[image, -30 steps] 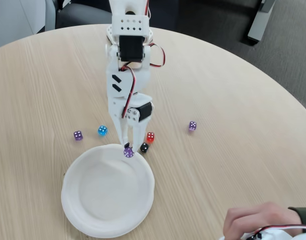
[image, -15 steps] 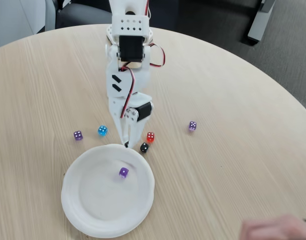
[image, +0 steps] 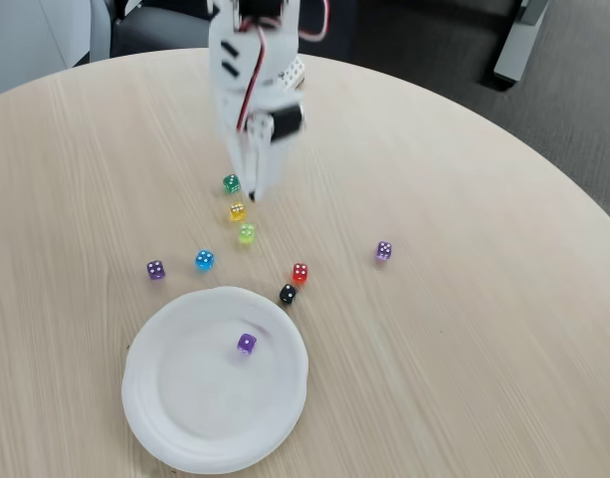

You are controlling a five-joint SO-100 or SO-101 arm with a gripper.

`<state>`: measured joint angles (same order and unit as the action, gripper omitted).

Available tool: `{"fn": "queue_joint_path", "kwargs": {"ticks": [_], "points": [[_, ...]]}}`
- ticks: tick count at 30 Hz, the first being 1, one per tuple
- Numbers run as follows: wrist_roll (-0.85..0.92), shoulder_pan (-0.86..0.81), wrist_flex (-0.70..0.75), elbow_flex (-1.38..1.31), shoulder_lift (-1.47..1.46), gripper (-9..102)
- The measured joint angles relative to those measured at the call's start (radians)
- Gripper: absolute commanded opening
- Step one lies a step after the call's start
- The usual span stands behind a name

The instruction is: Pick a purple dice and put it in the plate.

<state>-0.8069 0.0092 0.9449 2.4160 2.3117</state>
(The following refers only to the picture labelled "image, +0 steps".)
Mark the white paper plate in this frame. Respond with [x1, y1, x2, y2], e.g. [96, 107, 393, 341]
[120, 285, 309, 475]

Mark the black office chair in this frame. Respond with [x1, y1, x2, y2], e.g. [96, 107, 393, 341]
[109, 3, 214, 59]

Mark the white cabinet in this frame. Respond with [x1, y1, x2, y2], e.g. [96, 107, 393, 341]
[0, 0, 111, 100]

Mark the grey desk leg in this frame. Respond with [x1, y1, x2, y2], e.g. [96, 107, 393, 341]
[493, 0, 550, 86]

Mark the red black servo cable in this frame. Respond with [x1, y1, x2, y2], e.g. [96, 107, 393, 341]
[234, 0, 333, 133]

